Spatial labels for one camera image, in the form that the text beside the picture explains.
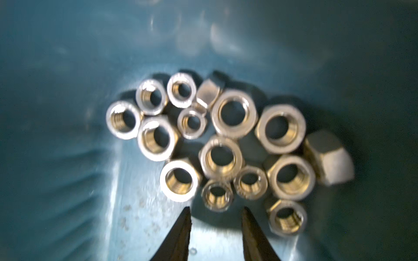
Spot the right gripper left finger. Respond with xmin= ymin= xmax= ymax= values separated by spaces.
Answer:
xmin=151 ymin=207 xmax=192 ymax=261

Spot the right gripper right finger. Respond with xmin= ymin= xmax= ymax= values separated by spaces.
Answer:
xmin=241 ymin=207 xmax=280 ymax=261

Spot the teal plastic storage box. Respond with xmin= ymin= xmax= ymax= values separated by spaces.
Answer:
xmin=1 ymin=1 xmax=418 ymax=261

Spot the steel hex nut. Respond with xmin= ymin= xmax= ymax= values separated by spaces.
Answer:
xmin=137 ymin=115 xmax=180 ymax=162
xmin=135 ymin=79 xmax=168 ymax=116
xmin=233 ymin=165 xmax=268 ymax=201
xmin=177 ymin=107 xmax=207 ymax=140
xmin=263 ymin=154 xmax=316 ymax=201
xmin=264 ymin=197 xmax=308 ymax=237
xmin=106 ymin=100 xmax=144 ymax=140
xmin=201 ymin=179 xmax=234 ymax=213
xmin=255 ymin=104 xmax=307 ymax=154
xmin=211 ymin=89 xmax=259 ymax=140
xmin=198 ymin=135 xmax=244 ymax=182
xmin=167 ymin=72 xmax=197 ymax=108
xmin=160 ymin=158 xmax=202 ymax=202

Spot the steel cap nut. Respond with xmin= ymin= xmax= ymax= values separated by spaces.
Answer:
xmin=195 ymin=78 xmax=225 ymax=113
xmin=303 ymin=129 xmax=355 ymax=187

